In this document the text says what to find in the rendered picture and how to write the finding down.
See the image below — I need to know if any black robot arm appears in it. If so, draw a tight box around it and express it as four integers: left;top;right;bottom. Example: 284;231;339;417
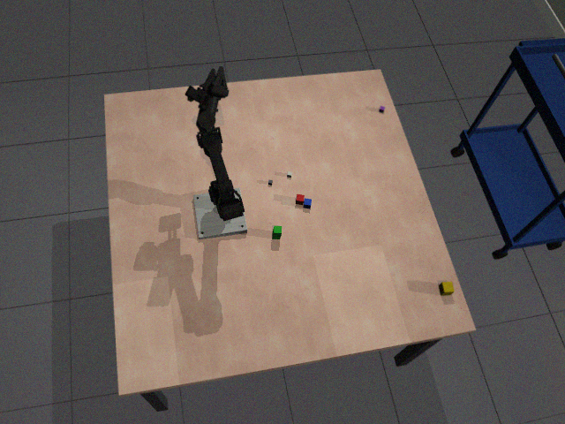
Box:
185;86;245;221

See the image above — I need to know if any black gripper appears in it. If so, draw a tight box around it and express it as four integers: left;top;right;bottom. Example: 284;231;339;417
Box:
198;66;229;114

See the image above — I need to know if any small yellow block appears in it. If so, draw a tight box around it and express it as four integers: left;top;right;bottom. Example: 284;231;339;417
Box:
439;282;454;296

